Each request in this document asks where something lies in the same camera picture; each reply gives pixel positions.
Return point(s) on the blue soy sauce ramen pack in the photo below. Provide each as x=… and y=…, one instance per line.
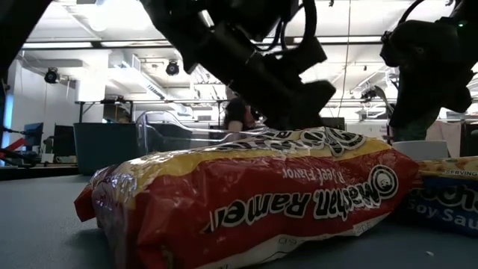
x=444, y=198

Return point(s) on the clear plastic bin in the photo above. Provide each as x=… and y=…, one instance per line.
x=143, y=138

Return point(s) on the blue-grey table mat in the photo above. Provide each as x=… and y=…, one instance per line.
x=45, y=231

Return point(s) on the grey-blue plastic bin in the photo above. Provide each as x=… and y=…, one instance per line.
x=104, y=149

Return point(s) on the red beef ramen noodle pack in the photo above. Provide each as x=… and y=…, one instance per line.
x=242, y=194

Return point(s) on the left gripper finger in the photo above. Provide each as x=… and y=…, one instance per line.
x=317, y=97
x=295, y=121

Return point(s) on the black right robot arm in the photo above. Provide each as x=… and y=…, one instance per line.
x=468, y=11

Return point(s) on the black monitor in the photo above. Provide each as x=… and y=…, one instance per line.
x=62, y=136
x=336, y=123

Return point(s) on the pink cloth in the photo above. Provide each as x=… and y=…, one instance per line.
x=452, y=138

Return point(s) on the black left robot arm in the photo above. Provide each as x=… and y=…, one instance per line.
x=179, y=22

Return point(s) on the red bar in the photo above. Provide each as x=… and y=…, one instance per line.
x=15, y=143

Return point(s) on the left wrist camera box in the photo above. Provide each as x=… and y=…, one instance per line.
x=306, y=56

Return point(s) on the person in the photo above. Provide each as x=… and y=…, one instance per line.
x=235, y=112

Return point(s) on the black ceiling spotlight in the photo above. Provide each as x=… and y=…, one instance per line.
x=51, y=75
x=172, y=68
x=368, y=93

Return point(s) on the blue-lit monitor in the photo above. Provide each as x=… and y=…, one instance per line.
x=33, y=132

